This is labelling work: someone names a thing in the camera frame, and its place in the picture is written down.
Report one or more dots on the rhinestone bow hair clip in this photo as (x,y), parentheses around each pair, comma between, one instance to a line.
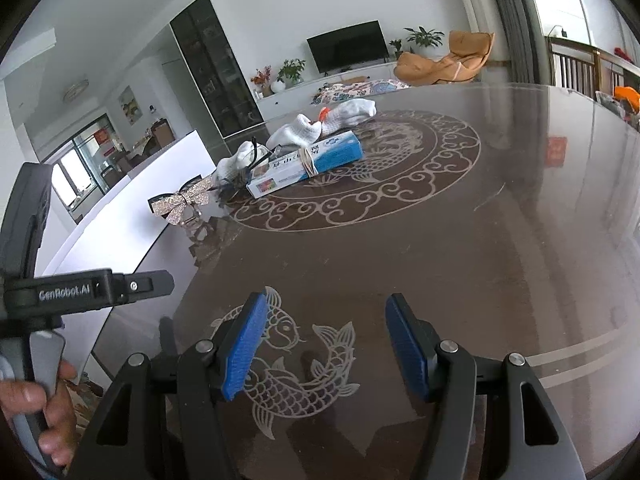
(185,200)

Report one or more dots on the red flower vase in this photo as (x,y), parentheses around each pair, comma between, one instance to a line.
(261,77)

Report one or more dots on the person's left hand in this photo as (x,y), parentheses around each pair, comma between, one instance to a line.
(62,420)

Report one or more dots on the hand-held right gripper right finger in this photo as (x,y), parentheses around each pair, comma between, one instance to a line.
(405,345)

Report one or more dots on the black glass cabinet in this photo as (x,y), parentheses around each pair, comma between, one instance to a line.
(215,70)

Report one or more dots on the black television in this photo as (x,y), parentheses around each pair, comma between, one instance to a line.
(347,47)

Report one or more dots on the black eyeglasses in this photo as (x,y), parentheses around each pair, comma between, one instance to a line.
(255,150)

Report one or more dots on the clear plastic hair clip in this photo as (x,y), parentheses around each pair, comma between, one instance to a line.
(192,220)

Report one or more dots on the long blue white carton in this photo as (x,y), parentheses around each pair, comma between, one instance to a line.
(335,152)

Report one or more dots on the small potted plant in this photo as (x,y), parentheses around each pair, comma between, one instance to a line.
(396,46)

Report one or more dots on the white board panel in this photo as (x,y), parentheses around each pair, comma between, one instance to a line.
(125,220)

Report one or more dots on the floral printed blanket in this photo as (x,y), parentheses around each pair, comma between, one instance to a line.
(350,90)

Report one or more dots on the grey curtain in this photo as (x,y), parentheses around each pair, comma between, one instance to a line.
(515,20)

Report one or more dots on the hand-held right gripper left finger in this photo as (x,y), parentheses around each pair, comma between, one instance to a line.
(245,345)

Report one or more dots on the large leafy potted plant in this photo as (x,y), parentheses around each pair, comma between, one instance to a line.
(422,37)

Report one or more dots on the white knit glove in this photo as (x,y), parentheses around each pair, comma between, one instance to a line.
(232,162)
(295,132)
(352,110)

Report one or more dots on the green potted plant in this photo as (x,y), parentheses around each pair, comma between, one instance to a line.
(291,70)

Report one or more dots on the framed wall picture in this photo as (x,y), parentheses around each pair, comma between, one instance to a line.
(128,105)

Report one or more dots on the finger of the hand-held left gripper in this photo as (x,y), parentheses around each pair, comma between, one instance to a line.
(145,285)

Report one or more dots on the orange lounge chair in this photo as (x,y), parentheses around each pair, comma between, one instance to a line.
(425,67)

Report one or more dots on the cardboard box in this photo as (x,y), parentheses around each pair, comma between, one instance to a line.
(162,132)

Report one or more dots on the pile of clothes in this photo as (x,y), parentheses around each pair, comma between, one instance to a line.
(627,97)

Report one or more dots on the white tv console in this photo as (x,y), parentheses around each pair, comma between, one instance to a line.
(285,102)

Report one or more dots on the round ceiling lamp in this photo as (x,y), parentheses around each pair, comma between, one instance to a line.
(75,90)

